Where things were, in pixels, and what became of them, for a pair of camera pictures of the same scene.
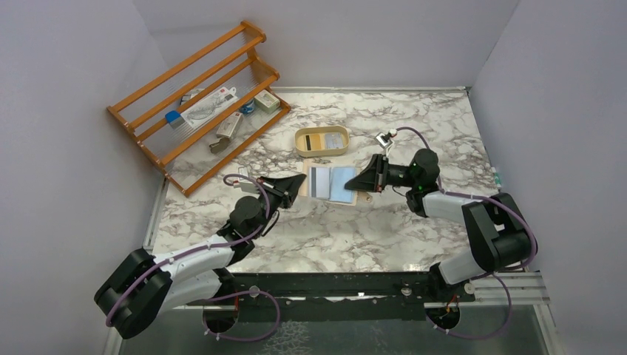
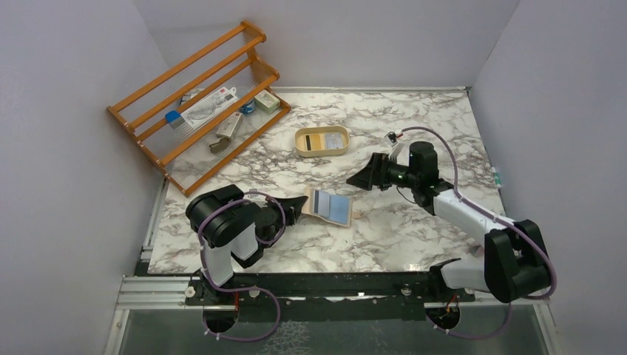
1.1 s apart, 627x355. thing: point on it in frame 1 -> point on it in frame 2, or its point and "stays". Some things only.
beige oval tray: [320, 140] stays
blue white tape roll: [248, 107] stays
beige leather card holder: [325, 180] -> [336, 208]
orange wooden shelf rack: [199, 114] stays
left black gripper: [274, 190] -> [287, 211]
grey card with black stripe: [319, 182] -> [322, 203]
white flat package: [210, 106] stays
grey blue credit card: [333, 140] stays
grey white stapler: [226, 131] stays
